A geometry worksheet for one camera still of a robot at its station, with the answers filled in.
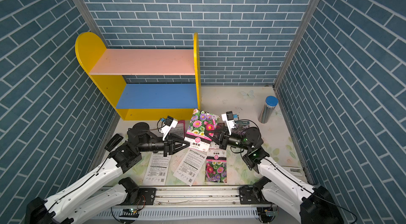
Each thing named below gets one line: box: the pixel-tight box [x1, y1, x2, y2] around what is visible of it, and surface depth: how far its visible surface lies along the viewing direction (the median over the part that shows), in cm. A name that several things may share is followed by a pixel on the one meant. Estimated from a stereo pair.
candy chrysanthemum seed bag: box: [183, 108, 220, 152], surface depth 66 cm
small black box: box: [104, 133, 124, 153], surface depth 91 cm
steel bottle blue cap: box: [257, 95, 279, 124], surface depth 91 cm
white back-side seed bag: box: [142, 152, 172, 186], surface depth 82 cm
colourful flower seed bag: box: [204, 148, 228, 183], surface depth 84 cm
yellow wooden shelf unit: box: [75, 32, 201, 121], surface depth 80 cm
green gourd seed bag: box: [172, 148, 208, 187], surface depth 84 cm
